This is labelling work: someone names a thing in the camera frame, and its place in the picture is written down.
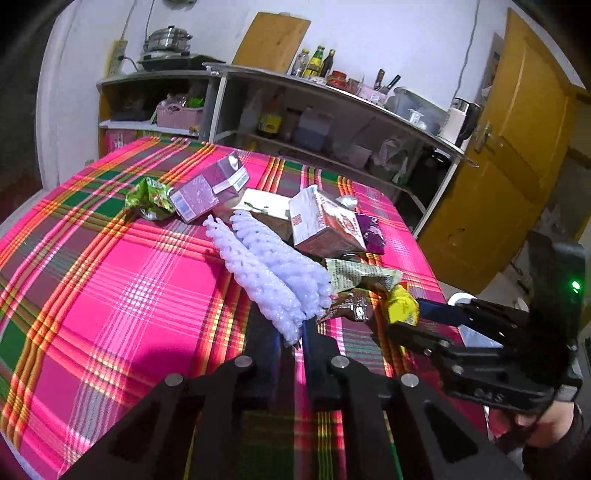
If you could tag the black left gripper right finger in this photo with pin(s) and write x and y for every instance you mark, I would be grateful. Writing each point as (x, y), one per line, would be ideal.
(322, 387)

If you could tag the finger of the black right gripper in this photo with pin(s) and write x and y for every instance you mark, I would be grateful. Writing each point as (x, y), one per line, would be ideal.
(466, 312)
(417, 339)

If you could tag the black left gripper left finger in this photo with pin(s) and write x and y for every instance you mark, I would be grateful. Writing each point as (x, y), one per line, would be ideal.
(263, 345)

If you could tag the yellow wrapper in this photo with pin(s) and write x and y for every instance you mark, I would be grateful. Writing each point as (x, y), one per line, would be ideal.
(402, 307)

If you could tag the brown chocolate wrapper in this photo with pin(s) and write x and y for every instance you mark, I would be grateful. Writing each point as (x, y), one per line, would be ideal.
(353, 305)

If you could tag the white foam fruit net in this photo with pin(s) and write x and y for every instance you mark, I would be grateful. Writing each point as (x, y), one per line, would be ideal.
(309, 280)
(276, 301)

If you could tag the pale green printed wrapper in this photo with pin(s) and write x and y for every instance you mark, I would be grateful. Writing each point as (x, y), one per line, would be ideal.
(346, 275)

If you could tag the purple snack bag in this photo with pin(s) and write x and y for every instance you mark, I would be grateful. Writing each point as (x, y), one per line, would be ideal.
(372, 233)

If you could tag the red white milk carton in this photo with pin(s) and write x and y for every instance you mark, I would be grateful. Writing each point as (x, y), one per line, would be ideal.
(323, 227)

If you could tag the clear plastic bag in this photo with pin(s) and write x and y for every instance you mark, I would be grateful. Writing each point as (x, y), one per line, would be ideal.
(348, 201)

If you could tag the green snack wrapper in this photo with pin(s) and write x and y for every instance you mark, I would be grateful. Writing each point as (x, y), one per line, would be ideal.
(150, 199)

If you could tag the metal kitchen shelf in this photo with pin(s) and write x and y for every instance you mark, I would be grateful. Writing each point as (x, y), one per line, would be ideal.
(326, 127)

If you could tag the person's right hand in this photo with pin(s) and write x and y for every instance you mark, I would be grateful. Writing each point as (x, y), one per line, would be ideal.
(551, 427)

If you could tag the pink plaid tablecloth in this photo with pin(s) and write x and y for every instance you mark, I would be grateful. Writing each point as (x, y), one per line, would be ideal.
(98, 305)

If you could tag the yellow wooden door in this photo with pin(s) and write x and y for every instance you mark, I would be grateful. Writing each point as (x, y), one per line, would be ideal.
(515, 157)

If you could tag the white thermos kettle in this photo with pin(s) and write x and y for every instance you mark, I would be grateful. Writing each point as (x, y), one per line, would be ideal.
(462, 119)

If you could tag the purple milk carton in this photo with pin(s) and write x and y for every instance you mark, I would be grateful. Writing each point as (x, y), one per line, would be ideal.
(218, 183)

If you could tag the pink knife holder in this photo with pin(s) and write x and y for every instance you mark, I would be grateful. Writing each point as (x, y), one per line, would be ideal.
(373, 96)

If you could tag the red lidded jar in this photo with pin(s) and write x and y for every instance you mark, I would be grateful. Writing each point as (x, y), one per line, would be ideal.
(337, 79)

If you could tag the pink plastic basket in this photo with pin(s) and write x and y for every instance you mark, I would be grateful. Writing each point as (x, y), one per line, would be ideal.
(178, 117)

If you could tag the dark soy sauce bottle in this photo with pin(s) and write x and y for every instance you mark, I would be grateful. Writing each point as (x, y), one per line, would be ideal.
(327, 64)

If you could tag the small wooden cabinet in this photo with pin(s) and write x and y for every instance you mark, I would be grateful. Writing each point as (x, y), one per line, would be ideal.
(128, 106)

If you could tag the green cap oil bottle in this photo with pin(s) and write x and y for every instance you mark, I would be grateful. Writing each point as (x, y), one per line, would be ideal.
(314, 65)

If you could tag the clear plastic bottle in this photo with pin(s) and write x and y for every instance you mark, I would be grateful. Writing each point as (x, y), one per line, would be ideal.
(300, 62)

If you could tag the black induction cooker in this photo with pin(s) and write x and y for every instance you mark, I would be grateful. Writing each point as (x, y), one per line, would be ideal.
(169, 61)

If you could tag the wooden cutting board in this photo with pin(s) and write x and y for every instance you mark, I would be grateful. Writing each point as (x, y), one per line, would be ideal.
(271, 42)

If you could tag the steel cooking pot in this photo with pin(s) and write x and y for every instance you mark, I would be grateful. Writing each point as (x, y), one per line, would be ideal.
(170, 39)

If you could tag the white power strip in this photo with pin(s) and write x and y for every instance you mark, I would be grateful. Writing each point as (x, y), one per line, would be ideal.
(115, 58)

